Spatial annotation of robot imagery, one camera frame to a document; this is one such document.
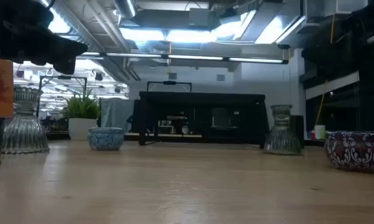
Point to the blue patterned round tin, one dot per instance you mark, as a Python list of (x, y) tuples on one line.
[(105, 139)]

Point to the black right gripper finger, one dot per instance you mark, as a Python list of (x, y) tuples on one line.
[(323, 59), (322, 49)]

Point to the silver candle jar orange label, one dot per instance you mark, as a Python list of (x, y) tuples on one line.
[(0, 90)]

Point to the black aluminium table frame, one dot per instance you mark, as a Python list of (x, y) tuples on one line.
[(57, 136)]

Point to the green plant in white pot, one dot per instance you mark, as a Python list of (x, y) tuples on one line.
[(82, 124)]

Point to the grey fabric cover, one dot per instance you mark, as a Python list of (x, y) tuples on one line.
[(116, 115)]

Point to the silver ventilation duct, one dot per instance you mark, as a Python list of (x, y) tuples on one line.
[(126, 7)]

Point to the LED light bar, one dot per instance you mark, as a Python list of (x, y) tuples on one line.
[(193, 57)]

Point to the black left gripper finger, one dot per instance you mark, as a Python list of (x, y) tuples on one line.
[(68, 46), (68, 54)]

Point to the purple patterned round tin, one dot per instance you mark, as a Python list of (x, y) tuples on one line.
[(356, 152)]

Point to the black mesh metal shelf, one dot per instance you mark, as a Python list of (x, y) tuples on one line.
[(202, 98)]

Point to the black metal frame stand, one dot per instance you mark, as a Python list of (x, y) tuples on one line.
[(63, 77)]

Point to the white roll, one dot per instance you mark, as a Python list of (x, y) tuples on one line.
[(320, 132)]

